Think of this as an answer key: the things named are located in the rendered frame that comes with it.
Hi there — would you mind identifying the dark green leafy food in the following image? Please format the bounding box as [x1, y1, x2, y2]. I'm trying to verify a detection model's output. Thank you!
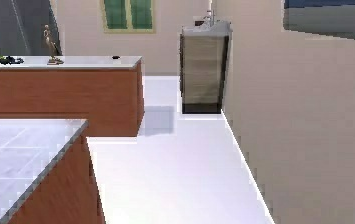
[0, 54, 25, 66]

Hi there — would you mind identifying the grey sink cabinet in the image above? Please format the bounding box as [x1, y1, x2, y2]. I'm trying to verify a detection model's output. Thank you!
[179, 20, 233, 115]

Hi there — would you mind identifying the silver faucet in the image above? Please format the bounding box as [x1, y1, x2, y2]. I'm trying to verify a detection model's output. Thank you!
[203, 9, 217, 28]

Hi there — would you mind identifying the green framed window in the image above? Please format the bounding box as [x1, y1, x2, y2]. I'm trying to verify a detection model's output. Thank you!
[99, 0, 156, 34]

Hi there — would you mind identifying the brown counter with white top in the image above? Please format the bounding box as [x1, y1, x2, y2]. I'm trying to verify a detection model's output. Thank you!
[0, 55, 146, 138]

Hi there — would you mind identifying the bronze figure statue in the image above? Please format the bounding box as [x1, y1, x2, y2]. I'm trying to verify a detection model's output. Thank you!
[43, 24, 65, 66]

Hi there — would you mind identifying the brown counter with grey tiled top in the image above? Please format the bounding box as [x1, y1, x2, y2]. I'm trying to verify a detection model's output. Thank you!
[0, 118, 107, 224]

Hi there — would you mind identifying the dark grey fridge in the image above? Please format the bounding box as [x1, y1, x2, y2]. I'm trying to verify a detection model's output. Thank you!
[0, 0, 63, 57]

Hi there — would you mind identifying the blue grey framed picture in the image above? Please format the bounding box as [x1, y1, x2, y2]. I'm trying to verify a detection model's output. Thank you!
[282, 0, 355, 43]

